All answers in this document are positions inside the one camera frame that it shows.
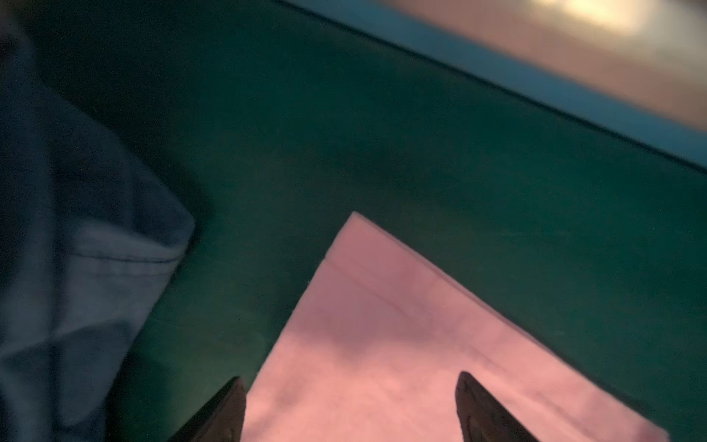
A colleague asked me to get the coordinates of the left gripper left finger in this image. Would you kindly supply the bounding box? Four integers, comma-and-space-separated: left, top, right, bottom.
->
169, 377, 247, 442

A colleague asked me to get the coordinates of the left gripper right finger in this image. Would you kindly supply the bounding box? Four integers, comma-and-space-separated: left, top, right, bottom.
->
455, 371, 538, 442

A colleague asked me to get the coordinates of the pink t-shirt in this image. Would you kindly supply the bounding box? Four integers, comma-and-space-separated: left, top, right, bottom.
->
242, 214, 668, 441

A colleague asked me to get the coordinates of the folded blue-grey t-shirt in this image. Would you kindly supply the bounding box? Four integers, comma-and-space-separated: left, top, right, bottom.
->
1, 18, 194, 441

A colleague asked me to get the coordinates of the aluminium frame back bar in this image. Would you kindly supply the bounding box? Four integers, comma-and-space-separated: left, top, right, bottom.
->
298, 1, 706, 166

